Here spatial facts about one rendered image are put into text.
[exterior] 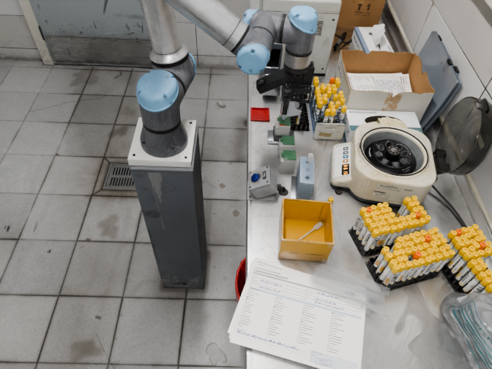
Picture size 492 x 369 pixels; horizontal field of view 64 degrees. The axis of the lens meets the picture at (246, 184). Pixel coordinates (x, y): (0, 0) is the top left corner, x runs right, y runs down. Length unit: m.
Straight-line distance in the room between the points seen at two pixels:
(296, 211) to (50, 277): 1.42
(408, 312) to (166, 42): 0.97
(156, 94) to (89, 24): 2.08
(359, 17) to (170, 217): 1.23
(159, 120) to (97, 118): 1.72
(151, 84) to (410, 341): 0.94
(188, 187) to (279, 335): 0.59
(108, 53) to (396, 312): 2.74
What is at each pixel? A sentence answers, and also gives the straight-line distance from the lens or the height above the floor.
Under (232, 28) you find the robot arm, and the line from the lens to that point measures 0.98.
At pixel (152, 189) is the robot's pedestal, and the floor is 0.77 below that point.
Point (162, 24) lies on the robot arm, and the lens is 1.19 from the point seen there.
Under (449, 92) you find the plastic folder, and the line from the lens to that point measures 1.47.
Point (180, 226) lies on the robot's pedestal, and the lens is 1.52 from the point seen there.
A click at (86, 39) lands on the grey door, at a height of 0.23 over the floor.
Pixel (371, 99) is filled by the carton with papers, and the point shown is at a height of 0.99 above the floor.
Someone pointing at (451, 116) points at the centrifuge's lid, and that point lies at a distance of 1.33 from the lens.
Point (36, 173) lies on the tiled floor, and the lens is 2.65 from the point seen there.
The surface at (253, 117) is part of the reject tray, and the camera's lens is 1.43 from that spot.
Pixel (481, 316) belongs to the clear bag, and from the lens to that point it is 1.04.
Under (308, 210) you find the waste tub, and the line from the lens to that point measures 1.11.
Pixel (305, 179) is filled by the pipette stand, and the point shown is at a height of 0.97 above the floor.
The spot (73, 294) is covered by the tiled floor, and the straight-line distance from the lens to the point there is 2.12.
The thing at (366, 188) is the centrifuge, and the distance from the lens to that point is 1.19.
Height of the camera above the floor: 1.82
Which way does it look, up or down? 51 degrees down
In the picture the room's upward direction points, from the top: 4 degrees clockwise
